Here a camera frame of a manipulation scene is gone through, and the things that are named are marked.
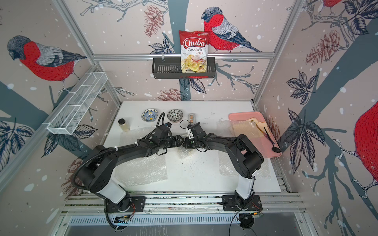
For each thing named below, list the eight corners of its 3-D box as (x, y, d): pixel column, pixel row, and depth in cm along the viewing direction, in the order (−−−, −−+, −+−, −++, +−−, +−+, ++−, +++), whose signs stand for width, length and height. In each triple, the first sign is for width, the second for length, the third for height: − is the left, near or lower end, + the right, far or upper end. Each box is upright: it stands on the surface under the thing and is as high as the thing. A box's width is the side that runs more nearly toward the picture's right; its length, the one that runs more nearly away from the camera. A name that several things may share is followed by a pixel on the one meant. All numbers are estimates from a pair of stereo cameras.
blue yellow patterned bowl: (141, 122, 110) (140, 119, 107) (144, 111, 117) (143, 108, 114) (156, 122, 110) (155, 118, 107) (158, 111, 117) (157, 108, 114)
